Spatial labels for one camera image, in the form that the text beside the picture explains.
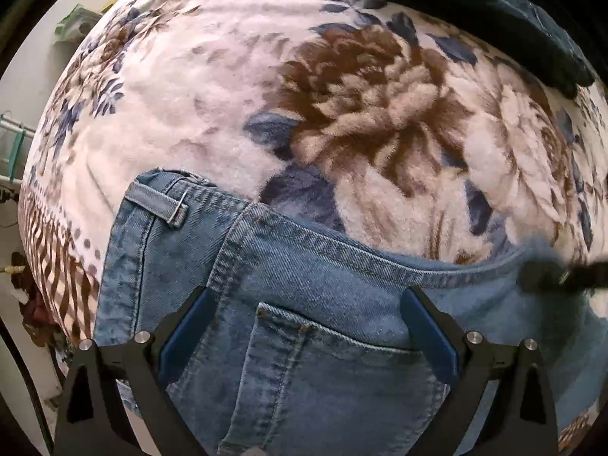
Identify blue denim jeans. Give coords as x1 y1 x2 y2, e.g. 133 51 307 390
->
94 170 607 455

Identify dark teal velvet blanket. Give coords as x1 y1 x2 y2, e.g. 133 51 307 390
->
386 0 595 99

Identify floral fleece bed blanket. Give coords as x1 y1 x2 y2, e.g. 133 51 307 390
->
19 0 607 455

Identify green white package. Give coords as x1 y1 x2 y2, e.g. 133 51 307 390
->
54 4 103 42

